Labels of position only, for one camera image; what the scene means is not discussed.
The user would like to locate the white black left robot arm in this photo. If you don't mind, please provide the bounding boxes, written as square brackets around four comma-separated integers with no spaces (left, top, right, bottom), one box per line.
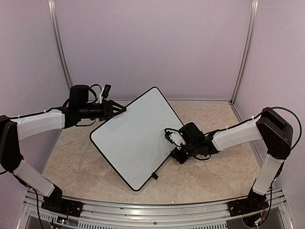
[0,84,127,212]

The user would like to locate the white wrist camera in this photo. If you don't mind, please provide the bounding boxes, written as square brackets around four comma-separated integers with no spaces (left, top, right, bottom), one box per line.
[98,84,112,104]
[165,130,186,147]

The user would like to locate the aluminium right corner post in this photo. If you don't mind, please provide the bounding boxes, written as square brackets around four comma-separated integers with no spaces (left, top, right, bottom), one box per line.
[230,0,259,106]

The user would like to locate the aluminium corner post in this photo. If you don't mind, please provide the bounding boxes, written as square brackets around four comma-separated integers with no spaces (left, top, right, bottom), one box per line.
[230,0,259,106]
[48,0,73,89]

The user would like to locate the white whiteboard black frame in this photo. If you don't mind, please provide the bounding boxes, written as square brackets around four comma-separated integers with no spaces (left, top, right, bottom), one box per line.
[90,87,183,191]

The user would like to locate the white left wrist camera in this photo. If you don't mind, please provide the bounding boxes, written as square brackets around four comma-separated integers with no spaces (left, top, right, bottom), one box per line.
[98,84,112,104]

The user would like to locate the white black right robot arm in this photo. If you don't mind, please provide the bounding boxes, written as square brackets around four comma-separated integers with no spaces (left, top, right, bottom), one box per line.
[164,106,294,212]

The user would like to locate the aluminium left corner post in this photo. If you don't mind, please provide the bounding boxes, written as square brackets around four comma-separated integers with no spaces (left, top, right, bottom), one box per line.
[48,0,73,89]

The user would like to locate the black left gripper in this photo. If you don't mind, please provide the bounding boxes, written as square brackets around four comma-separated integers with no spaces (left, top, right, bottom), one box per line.
[79,99,127,121]

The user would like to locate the aluminium front rail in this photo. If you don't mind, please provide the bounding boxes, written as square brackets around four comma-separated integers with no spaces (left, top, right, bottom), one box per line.
[19,188,294,229]

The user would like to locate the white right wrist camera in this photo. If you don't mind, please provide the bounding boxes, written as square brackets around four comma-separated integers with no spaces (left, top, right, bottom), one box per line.
[165,130,186,147]

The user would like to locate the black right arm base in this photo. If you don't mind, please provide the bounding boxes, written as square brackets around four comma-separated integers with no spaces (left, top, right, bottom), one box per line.
[227,187,270,217]

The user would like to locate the black wire easel stand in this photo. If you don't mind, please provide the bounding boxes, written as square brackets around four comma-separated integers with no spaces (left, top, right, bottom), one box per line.
[151,173,158,180]

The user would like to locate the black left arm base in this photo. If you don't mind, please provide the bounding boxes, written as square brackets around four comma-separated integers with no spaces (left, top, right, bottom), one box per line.
[41,185,83,218]

